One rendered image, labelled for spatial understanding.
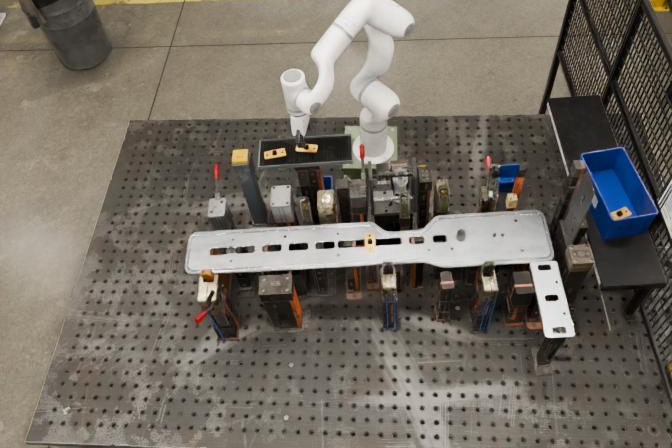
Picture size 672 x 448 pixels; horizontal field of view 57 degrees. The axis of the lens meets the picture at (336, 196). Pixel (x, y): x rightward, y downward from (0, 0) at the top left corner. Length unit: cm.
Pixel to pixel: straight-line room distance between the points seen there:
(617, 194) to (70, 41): 366
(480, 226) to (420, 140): 77
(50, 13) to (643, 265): 379
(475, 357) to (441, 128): 115
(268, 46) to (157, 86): 84
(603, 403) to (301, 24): 337
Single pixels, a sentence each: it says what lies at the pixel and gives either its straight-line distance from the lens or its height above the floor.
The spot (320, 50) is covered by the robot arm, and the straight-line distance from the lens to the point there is 218.
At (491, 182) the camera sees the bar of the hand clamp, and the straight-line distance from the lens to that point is 238.
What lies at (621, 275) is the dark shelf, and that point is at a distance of 240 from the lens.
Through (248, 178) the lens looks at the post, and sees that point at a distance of 254.
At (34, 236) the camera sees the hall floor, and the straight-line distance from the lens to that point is 416.
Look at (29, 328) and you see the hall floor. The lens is 384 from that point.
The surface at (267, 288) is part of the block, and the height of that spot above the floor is 103.
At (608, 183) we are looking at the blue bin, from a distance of 260.
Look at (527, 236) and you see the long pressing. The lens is 243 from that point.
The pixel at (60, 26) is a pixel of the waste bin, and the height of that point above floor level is 42.
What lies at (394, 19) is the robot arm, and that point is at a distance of 228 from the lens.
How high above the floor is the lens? 303
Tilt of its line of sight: 55 degrees down
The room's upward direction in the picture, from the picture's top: 8 degrees counter-clockwise
